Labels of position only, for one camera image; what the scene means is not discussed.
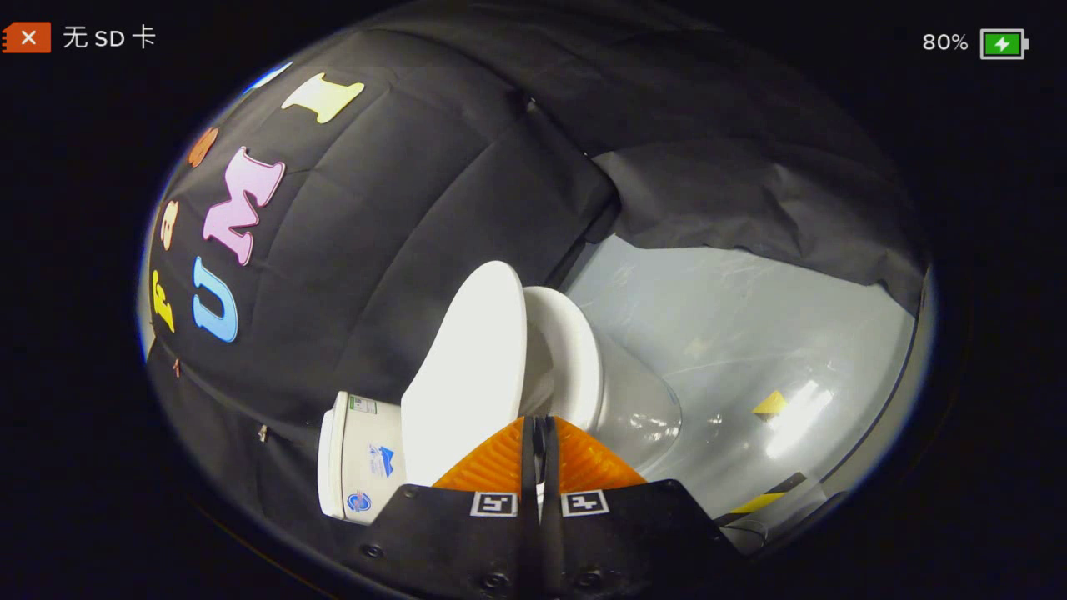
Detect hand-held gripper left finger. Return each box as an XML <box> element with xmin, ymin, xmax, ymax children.
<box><xmin>350</xmin><ymin>415</ymin><xmax>541</xmax><ymax>600</ymax></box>

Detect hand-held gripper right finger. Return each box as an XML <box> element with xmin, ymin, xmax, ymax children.
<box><xmin>540</xmin><ymin>415</ymin><xmax>743</xmax><ymax>600</ymax></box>

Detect white toilet lid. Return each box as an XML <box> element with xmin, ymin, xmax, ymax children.
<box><xmin>400</xmin><ymin>260</ymin><xmax>528</xmax><ymax>489</ymax></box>

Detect white ceramic toilet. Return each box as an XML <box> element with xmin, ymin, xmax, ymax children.
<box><xmin>316</xmin><ymin>332</ymin><xmax>684</xmax><ymax>526</ymax></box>

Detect white toilet seat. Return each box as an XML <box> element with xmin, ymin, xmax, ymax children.
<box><xmin>522</xmin><ymin>285</ymin><xmax>604</xmax><ymax>433</ymax></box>

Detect yellow black striped tape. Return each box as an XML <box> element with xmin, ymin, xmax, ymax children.
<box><xmin>715</xmin><ymin>472</ymin><xmax>809</xmax><ymax>527</ymax></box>

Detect black backdrop cloth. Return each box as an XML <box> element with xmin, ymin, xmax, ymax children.
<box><xmin>143</xmin><ymin>0</ymin><xmax>929</xmax><ymax>584</ymax></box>

